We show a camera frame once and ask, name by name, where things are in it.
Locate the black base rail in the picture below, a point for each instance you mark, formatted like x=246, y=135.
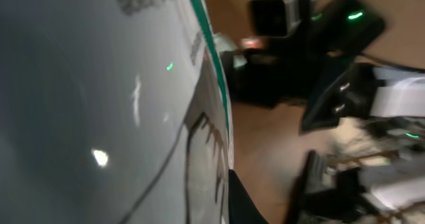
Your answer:
x=310, y=180

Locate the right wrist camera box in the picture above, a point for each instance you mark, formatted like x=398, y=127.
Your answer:
x=274, y=18

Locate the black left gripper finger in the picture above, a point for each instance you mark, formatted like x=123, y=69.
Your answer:
x=242, y=209

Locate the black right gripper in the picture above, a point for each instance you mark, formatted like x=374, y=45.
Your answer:
x=315, y=64

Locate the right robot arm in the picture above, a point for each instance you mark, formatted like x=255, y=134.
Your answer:
x=400, y=92

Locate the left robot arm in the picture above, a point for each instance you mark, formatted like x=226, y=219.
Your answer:
x=379, y=194

